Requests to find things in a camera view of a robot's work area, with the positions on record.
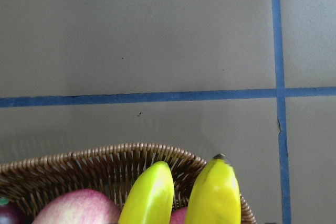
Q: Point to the red purple mango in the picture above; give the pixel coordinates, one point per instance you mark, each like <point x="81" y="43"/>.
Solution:
<point x="10" y="213"/>

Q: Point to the pink apple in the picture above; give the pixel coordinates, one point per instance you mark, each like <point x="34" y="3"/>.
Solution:
<point x="80" y="206"/>
<point x="178" y="216"/>

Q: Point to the yellow green starfruit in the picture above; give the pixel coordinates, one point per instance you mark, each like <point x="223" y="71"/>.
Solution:
<point x="151" y="197"/>

